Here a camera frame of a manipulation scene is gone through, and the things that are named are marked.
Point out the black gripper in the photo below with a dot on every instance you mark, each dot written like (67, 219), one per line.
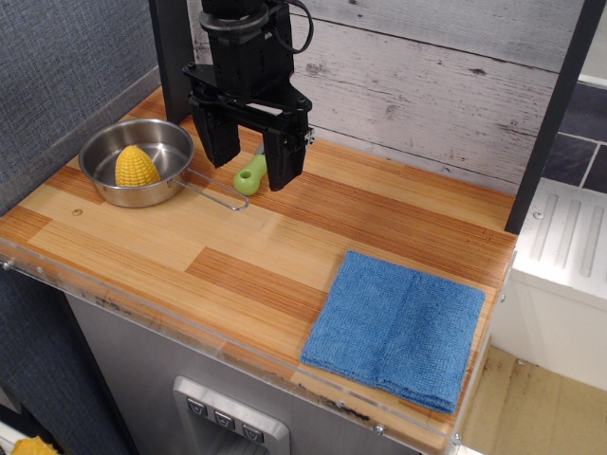
(247, 83)

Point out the yellow toy corn cob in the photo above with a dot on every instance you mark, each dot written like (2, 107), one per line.
(134, 168)

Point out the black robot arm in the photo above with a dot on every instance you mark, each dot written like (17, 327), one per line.
(247, 84)

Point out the stainless steel pot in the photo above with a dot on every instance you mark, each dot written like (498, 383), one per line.
(171, 149)

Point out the clear acrylic edge guard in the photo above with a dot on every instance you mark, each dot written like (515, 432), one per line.
(141, 348)

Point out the blue folded cloth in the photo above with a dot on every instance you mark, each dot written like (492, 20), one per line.
(398, 330)

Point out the silver dispenser button panel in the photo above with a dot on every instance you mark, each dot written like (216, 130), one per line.
(214, 423)

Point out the white ribbed cabinet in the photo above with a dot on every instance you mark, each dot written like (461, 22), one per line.
(553, 307)

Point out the yellow toy on floor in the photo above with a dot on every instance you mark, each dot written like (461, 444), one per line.
(33, 446)

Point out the green handled grey spatula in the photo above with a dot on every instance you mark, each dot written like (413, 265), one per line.
(248, 180)

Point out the left black frame post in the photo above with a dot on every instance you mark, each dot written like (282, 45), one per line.
(174, 49)

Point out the black frame post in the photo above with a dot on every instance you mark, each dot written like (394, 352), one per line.
(574, 59)
(174, 49)

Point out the right black frame post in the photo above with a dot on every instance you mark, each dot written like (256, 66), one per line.
(574, 59)

